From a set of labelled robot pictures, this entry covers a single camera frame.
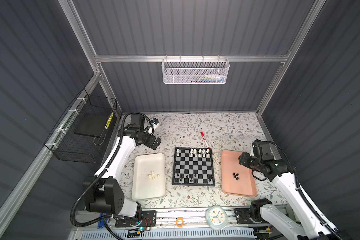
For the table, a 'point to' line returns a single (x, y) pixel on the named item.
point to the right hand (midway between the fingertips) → (244, 159)
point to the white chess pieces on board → (193, 152)
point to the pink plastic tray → (245, 186)
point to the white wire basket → (195, 70)
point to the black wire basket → (82, 137)
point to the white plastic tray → (143, 187)
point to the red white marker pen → (205, 140)
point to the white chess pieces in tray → (152, 175)
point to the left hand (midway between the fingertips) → (151, 138)
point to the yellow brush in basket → (109, 120)
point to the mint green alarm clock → (217, 217)
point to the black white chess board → (193, 166)
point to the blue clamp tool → (101, 223)
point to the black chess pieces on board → (191, 180)
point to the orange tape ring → (183, 222)
